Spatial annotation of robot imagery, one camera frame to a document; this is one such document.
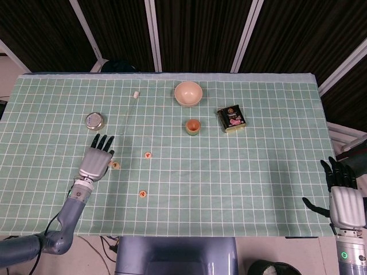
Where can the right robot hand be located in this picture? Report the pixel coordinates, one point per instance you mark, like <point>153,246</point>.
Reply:
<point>348,206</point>

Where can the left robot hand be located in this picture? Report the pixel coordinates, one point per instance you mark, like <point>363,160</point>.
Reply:
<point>94,163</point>

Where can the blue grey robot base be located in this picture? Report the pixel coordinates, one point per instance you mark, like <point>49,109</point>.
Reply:
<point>172,257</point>

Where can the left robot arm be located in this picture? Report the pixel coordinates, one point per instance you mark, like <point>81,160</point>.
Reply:
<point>71,206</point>

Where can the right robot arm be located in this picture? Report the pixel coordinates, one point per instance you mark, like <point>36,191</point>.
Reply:
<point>351,255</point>

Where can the round silver tin can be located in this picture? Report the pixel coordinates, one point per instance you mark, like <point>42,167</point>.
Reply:
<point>94,121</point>

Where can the person in dark clothes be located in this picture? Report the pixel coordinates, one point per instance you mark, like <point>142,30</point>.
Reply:
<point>362,166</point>

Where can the glass test tube white stopper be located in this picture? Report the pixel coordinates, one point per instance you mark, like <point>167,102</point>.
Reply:
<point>136,94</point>

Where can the dark blue bag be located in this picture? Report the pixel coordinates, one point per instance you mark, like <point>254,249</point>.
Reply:
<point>117,66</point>

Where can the small orange green cup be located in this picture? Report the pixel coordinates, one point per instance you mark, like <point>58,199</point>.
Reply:
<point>192,127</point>

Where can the green checked tablecloth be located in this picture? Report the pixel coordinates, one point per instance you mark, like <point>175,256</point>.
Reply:
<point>200,172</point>

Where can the black waste bin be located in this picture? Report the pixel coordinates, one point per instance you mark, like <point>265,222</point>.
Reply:
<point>258,268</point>

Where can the beige bowl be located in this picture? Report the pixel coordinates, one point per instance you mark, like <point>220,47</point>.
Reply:
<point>187,94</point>

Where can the black gold luncheon meat tin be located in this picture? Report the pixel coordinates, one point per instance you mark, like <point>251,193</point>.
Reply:
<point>231,118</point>

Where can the white partition frame post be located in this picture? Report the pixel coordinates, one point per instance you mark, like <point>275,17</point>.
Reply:
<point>14,58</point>
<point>152,28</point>
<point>344,66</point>
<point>86,28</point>
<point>248,28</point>

